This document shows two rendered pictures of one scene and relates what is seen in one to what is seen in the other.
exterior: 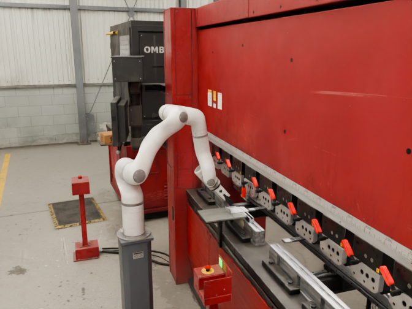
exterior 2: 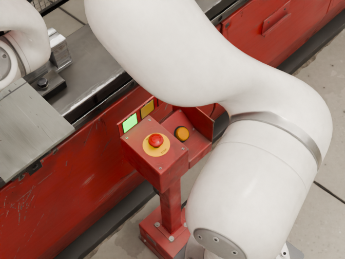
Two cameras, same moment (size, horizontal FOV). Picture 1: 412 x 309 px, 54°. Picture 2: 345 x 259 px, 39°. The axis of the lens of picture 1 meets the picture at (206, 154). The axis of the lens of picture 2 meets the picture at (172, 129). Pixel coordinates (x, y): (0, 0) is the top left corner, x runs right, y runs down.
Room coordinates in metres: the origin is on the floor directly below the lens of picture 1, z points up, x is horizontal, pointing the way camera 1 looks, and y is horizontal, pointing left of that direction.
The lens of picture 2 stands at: (2.30, 0.61, 1.88)
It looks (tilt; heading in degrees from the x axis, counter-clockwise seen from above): 57 degrees down; 246
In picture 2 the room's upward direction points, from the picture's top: 2 degrees counter-clockwise
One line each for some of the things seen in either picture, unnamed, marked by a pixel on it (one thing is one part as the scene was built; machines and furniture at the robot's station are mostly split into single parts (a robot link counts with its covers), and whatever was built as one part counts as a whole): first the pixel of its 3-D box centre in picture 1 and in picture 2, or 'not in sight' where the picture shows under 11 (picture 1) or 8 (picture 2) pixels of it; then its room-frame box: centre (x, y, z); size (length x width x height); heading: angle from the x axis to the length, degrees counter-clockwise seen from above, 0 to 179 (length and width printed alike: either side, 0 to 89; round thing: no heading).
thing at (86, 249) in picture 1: (83, 217); not in sight; (3.69, 1.20, 0.41); 0.25 x 0.20 x 0.83; 108
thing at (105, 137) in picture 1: (110, 137); not in sight; (4.49, 1.08, 1.04); 0.30 x 0.26 x 0.12; 23
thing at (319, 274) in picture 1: (350, 274); not in sight; (1.98, -0.79, 0.81); 0.64 x 0.08 x 0.14; 108
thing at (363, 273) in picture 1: (374, 262); not in sight; (1.31, -0.60, 1.26); 0.15 x 0.09 x 0.17; 18
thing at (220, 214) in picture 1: (221, 214); (6, 117); (2.38, -0.10, 1.00); 0.26 x 0.18 x 0.01; 108
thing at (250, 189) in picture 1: (255, 180); not in sight; (2.26, -0.29, 1.26); 0.15 x 0.09 x 0.17; 18
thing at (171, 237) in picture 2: not in sight; (171, 224); (2.03, -0.03, 0.13); 0.10 x 0.10 x 0.01; 18
